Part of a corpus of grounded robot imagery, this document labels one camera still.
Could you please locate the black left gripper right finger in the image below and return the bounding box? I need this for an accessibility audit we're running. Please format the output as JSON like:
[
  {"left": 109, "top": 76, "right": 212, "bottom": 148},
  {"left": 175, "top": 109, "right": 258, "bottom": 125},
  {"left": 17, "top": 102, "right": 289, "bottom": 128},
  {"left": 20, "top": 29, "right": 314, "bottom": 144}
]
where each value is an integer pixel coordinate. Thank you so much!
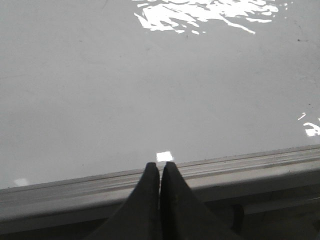
[{"left": 160, "top": 162, "right": 241, "bottom": 240}]

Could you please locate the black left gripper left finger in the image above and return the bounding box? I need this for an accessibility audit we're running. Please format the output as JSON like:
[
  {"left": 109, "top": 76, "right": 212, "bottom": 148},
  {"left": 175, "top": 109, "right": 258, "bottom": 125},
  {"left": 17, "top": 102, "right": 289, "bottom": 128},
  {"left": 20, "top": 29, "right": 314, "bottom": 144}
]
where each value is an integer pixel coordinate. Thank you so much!
[{"left": 86, "top": 162, "right": 162, "bottom": 240}]

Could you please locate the white cabinet under whiteboard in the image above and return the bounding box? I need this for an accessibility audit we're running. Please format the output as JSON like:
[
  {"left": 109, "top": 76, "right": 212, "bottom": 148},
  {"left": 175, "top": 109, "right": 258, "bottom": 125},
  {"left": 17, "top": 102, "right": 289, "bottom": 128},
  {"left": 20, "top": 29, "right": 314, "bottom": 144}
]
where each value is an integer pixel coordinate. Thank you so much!
[{"left": 0, "top": 188, "right": 320, "bottom": 240}]

